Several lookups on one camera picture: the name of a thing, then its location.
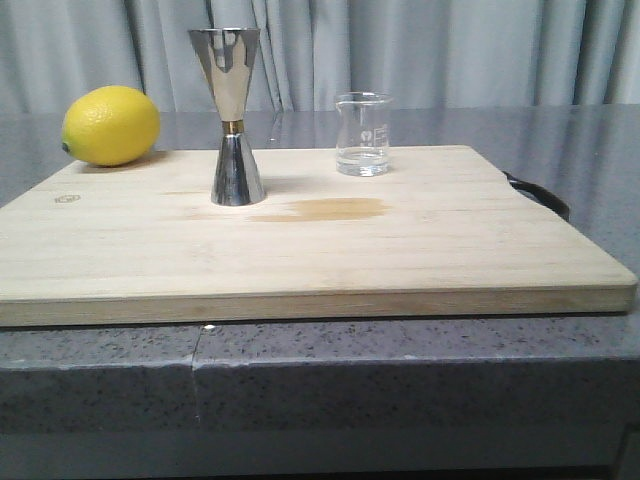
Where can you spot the steel double jigger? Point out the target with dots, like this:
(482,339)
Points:
(226,57)

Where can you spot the light wooden cutting board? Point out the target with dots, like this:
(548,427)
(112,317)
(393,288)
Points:
(443,233)

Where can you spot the small glass measuring beaker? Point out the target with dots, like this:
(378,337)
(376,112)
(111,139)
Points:
(363,136)

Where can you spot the grey pleated curtain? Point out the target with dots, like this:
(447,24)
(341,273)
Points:
(455,54)

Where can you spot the yellow lemon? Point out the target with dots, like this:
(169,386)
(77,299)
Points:
(110,126)

